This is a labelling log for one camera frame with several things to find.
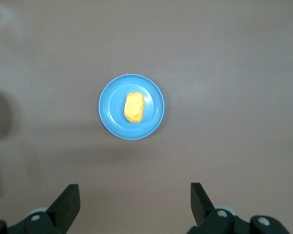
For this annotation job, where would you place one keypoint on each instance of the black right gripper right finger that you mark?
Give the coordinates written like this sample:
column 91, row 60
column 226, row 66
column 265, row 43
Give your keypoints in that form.
column 202, row 209

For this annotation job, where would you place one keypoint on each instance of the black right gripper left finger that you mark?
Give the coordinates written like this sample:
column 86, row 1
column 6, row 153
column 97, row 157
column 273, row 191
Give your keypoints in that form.
column 63, row 209

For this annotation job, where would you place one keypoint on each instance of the yellow toy potato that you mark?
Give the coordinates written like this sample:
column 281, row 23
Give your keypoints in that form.
column 134, row 107

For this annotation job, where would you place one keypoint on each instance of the blue round plate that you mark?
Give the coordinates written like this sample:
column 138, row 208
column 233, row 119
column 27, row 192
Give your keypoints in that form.
column 112, row 117

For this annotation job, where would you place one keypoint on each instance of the brown table cover cloth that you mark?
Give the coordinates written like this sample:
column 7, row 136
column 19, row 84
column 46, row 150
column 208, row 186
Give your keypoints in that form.
column 210, row 61

